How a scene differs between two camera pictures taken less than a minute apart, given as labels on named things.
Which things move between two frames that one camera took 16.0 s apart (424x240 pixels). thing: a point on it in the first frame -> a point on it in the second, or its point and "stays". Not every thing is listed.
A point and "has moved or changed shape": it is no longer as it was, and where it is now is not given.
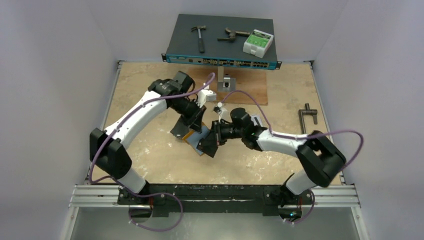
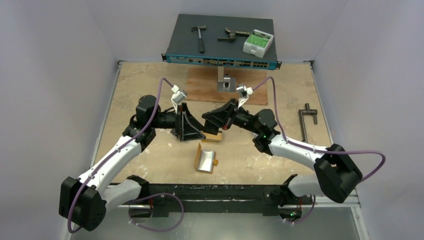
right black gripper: (215, 133) -> (230, 114)
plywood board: (251, 85) stays
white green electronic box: (257, 43) stays
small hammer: (201, 45) stays
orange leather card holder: (193, 137) has moved or changed shape
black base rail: (219, 198) stays
